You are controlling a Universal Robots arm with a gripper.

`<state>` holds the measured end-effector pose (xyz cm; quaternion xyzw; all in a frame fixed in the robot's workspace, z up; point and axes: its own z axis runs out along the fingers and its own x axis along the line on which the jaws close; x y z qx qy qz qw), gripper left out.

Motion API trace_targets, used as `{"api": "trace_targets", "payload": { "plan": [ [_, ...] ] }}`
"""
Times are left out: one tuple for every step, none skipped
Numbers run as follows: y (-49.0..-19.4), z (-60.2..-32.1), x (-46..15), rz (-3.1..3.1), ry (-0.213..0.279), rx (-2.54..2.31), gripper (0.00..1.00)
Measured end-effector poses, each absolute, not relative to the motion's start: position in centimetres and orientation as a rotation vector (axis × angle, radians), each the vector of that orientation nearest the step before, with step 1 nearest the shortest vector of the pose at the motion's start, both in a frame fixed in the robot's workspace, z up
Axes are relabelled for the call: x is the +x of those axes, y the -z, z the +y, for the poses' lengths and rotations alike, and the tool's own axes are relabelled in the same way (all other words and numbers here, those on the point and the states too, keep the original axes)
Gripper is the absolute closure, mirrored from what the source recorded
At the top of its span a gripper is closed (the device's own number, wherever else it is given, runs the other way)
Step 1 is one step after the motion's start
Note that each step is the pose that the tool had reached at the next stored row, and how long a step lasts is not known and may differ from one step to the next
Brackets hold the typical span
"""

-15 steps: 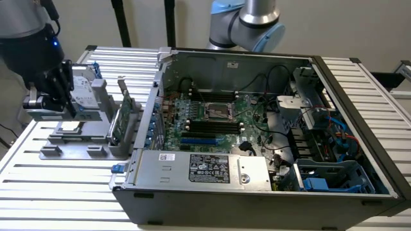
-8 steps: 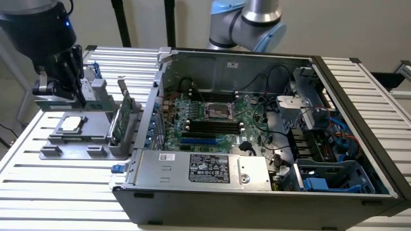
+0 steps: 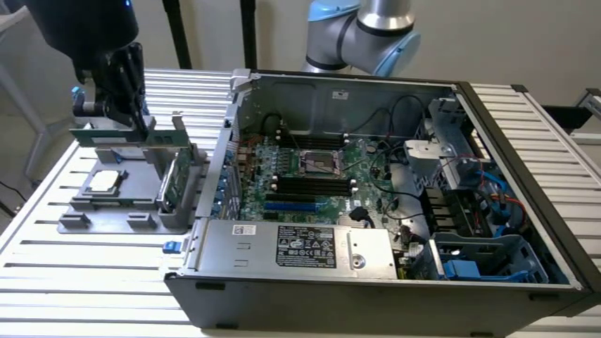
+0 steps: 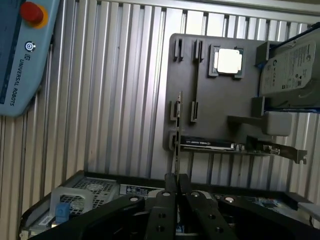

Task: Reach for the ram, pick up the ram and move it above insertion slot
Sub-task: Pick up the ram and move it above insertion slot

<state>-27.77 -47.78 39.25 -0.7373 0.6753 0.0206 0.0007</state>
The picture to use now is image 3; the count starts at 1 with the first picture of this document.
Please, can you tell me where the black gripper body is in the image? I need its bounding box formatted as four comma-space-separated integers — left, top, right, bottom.
23, 0, 141, 74

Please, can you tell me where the green RAM stick white label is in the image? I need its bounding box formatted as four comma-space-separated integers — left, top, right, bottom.
68, 127, 148, 148

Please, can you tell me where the black expansion slot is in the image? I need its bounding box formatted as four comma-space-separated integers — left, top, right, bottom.
265, 192, 316, 203

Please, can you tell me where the blue expansion slot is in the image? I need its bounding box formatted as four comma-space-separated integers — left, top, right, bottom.
264, 201, 317, 213

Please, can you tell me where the black stand pole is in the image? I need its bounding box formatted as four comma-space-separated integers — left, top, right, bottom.
237, 0, 260, 70
161, 0, 193, 70

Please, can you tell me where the silver CPU chip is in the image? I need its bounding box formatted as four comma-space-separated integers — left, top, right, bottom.
88, 170, 129, 193

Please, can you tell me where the grey parts rack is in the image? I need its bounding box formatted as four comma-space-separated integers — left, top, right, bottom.
56, 114, 210, 235

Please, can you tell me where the CPU socket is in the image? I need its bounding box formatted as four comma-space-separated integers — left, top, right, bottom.
293, 148, 349, 177

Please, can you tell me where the silver power supply unit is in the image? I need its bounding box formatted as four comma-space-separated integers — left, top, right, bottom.
193, 219, 401, 280

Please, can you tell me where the green motherboard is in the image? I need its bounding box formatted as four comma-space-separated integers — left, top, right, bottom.
233, 135, 402, 227

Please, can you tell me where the metal drive cage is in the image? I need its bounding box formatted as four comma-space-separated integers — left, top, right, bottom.
412, 97, 504, 192

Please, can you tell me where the black open PC case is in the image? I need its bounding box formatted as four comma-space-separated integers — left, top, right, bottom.
158, 68, 601, 331

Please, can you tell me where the blue grey disk bay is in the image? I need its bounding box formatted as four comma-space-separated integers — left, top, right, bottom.
428, 231, 552, 283

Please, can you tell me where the black box beside table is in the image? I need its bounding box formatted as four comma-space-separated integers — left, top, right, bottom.
541, 104, 593, 130

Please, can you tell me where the green graphics card metal bracket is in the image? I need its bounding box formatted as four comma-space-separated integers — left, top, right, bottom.
156, 111, 196, 214

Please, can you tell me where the short black looped wire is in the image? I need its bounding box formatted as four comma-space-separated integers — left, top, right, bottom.
258, 112, 284, 135

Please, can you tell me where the black floor cable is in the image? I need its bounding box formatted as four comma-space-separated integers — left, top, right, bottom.
0, 180, 31, 216

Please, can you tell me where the long black looped wire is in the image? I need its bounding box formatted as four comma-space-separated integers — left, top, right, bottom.
373, 94, 428, 142

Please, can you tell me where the white plastic duct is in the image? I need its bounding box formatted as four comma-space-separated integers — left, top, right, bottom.
402, 139, 444, 165

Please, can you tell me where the blue wire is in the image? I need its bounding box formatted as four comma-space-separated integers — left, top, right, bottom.
472, 168, 510, 213

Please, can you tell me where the aluminium profile frame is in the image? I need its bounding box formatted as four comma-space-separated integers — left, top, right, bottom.
569, 89, 601, 142

